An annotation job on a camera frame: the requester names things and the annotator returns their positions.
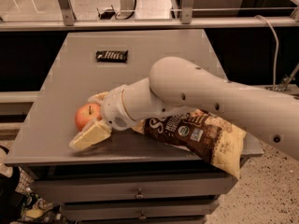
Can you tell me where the upper drawer knob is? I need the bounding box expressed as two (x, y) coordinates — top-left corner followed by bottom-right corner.
(135, 188), (145, 199)

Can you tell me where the metal railing frame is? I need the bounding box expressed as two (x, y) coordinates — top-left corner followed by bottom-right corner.
(0, 0), (299, 32)

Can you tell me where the lower drawer knob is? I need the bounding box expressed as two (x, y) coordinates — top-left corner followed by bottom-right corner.
(138, 212), (147, 220)

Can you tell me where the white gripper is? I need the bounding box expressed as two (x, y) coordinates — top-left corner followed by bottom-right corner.
(69, 85), (136, 150)

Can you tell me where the black rxbar chocolate bar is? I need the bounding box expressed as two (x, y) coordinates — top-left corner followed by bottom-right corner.
(96, 50), (128, 63)

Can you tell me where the clutter pile bottom left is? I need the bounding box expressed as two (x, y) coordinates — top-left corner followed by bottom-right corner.
(0, 146), (68, 224)

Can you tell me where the red apple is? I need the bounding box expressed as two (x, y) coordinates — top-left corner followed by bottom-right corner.
(75, 103), (102, 131)

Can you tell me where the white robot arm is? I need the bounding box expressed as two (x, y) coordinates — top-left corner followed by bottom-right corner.
(69, 57), (299, 160)

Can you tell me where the grey drawer cabinet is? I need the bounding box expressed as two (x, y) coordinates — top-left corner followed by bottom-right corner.
(4, 28), (264, 224)

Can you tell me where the yellow brown chip bag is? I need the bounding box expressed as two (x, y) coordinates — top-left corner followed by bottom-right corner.
(133, 109), (247, 179)

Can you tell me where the drawer knob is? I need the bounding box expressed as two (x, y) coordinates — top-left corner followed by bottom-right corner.
(135, 188), (145, 199)
(138, 212), (147, 220)

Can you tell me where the white cable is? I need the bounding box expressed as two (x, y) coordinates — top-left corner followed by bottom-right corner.
(254, 14), (280, 91)

